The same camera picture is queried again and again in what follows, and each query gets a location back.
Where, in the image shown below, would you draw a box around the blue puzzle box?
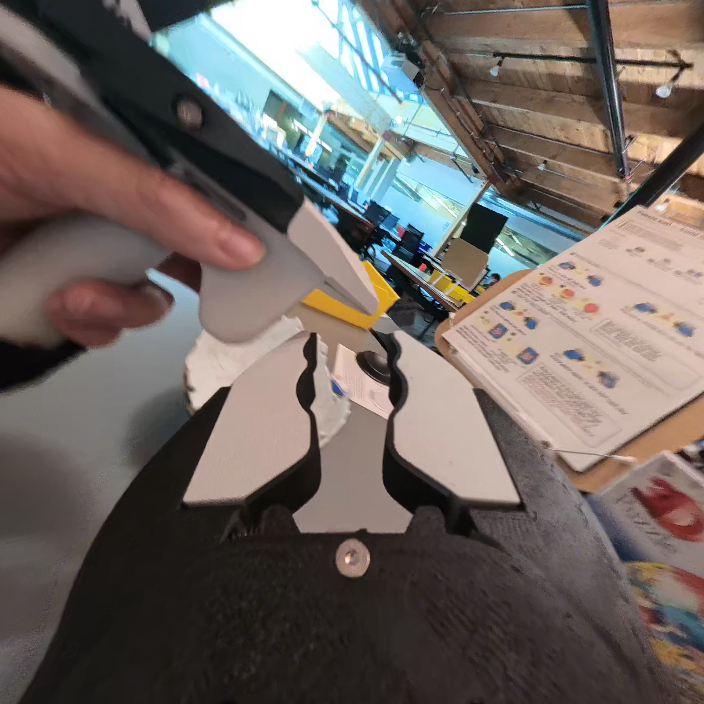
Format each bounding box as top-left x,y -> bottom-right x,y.
586,451 -> 704,704

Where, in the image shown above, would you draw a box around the brown clipboard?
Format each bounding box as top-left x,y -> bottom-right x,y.
434,269 -> 704,493

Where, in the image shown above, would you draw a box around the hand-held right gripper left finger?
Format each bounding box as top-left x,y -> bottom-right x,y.
181,331 -> 322,515

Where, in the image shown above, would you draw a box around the black panel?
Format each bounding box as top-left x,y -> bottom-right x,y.
459,203 -> 509,256

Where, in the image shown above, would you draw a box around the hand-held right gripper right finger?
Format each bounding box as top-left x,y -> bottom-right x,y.
382,330 -> 523,529

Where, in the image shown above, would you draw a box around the yellow plastic bin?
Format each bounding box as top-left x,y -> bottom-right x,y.
301,261 -> 400,331

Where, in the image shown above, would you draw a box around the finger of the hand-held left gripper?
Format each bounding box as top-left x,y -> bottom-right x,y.
323,276 -> 379,318
287,197 -> 381,309

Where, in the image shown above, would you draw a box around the black round ball stand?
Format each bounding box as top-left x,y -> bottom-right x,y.
356,349 -> 392,386

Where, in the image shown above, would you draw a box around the printed task sheet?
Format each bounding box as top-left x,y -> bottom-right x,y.
441,205 -> 704,475

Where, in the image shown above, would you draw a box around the person's left hand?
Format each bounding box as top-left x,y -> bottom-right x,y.
0,88 -> 267,350

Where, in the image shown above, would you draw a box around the ceiling pipe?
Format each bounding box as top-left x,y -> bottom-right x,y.
586,0 -> 630,177

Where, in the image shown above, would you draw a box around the folded paper instruction leaflet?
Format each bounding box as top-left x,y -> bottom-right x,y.
330,344 -> 397,420

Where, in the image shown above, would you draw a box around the distant yellow bins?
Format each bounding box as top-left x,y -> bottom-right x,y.
428,268 -> 478,304

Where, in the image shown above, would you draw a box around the colourful half-built puzzle ball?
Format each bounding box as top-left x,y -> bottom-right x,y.
184,316 -> 353,452

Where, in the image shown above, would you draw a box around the track light rail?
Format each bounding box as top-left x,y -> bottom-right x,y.
488,49 -> 695,101

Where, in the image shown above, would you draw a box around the black metal pole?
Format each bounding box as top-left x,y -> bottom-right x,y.
602,124 -> 704,226

